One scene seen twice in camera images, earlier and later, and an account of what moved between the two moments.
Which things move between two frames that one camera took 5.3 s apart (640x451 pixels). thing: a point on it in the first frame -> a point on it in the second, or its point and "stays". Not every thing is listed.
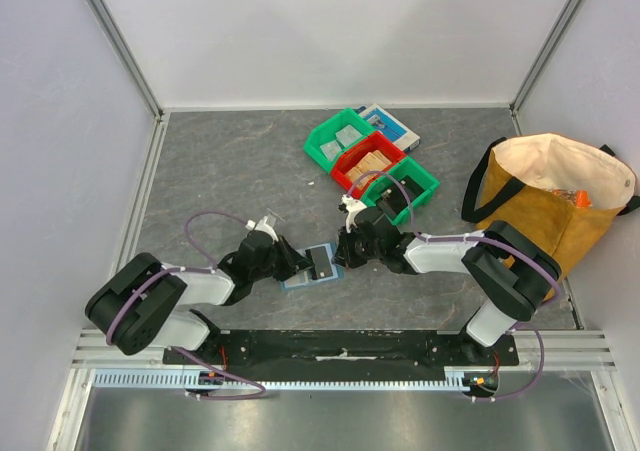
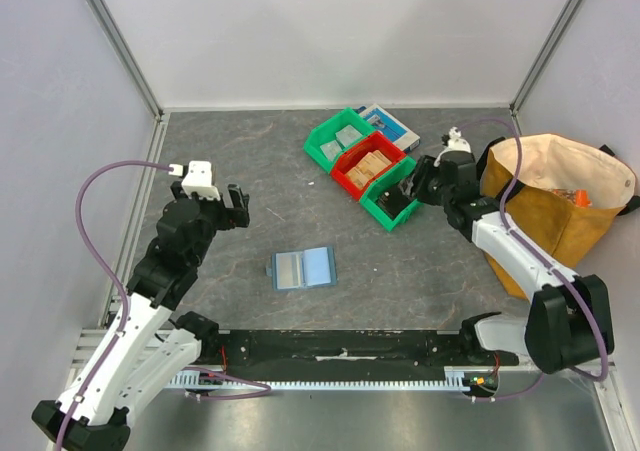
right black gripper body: (351, 247) -> (427, 179)
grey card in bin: (348, 135) stays
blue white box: (397, 131) stays
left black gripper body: (283, 265) -> (223, 218)
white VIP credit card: (331, 149) stays
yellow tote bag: (557, 196) stays
